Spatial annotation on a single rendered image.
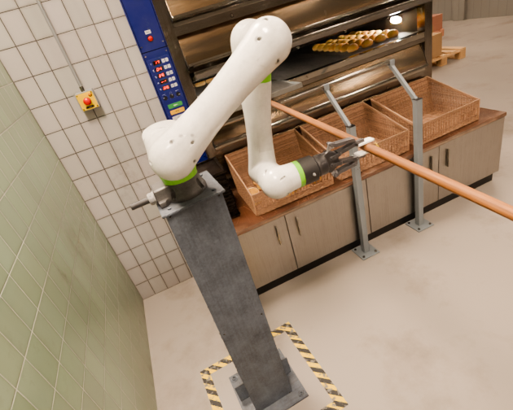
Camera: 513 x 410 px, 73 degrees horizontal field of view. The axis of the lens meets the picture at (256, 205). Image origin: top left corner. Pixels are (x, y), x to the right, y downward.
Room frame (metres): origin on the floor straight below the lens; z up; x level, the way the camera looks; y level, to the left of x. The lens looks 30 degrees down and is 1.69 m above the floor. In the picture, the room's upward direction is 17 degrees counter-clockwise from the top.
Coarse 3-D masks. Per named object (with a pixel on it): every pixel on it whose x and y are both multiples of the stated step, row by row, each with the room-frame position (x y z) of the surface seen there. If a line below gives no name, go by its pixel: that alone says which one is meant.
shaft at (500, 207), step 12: (276, 108) 1.84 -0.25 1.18; (288, 108) 1.70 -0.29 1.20; (312, 120) 1.45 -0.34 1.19; (336, 132) 1.26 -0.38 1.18; (384, 156) 0.98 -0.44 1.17; (396, 156) 0.94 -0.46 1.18; (408, 168) 0.87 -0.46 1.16; (420, 168) 0.84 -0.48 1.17; (432, 180) 0.78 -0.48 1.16; (444, 180) 0.75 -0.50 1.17; (456, 192) 0.71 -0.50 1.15; (468, 192) 0.68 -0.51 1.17; (480, 192) 0.66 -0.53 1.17; (480, 204) 0.64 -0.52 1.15; (492, 204) 0.61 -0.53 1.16; (504, 204) 0.60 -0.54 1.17; (504, 216) 0.58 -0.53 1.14
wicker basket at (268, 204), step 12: (288, 132) 2.35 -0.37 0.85; (276, 144) 2.31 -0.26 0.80; (288, 144) 2.33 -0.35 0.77; (300, 144) 2.30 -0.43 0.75; (228, 156) 2.25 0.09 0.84; (240, 156) 2.26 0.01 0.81; (276, 156) 2.29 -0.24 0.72; (288, 156) 2.30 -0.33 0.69; (300, 156) 2.31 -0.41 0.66; (240, 168) 2.24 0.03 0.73; (240, 180) 1.96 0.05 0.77; (324, 180) 1.98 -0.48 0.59; (240, 192) 2.10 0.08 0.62; (300, 192) 1.86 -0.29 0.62; (312, 192) 1.88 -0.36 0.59; (252, 204) 1.82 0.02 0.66; (264, 204) 1.90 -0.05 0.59; (276, 204) 1.83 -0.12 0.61
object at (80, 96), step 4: (92, 88) 2.13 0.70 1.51; (80, 92) 2.08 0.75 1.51; (84, 92) 2.06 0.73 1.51; (88, 92) 2.06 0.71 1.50; (92, 92) 2.07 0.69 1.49; (76, 96) 2.04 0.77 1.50; (80, 96) 2.05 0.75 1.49; (84, 96) 2.05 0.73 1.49; (88, 96) 2.06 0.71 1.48; (92, 96) 2.06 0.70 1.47; (96, 96) 2.12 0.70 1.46; (80, 100) 2.05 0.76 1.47; (92, 100) 2.06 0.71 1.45; (96, 100) 2.07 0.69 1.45; (80, 104) 2.04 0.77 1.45; (84, 104) 2.05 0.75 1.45; (92, 104) 2.06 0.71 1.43; (96, 104) 2.06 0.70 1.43; (84, 108) 2.05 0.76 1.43; (88, 108) 2.05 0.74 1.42; (92, 108) 2.06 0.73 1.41
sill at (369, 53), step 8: (400, 40) 2.63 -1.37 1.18; (408, 40) 2.65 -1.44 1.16; (376, 48) 2.59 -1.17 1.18; (384, 48) 2.60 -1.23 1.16; (392, 48) 2.61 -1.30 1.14; (352, 56) 2.56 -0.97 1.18; (360, 56) 2.55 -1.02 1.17; (368, 56) 2.56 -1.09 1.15; (328, 64) 2.53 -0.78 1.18; (336, 64) 2.50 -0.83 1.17; (344, 64) 2.52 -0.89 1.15; (304, 72) 2.50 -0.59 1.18; (312, 72) 2.45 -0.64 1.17; (320, 72) 2.47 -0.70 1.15; (288, 80) 2.42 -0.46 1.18; (296, 80) 2.43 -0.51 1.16; (304, 80) 2.44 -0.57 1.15
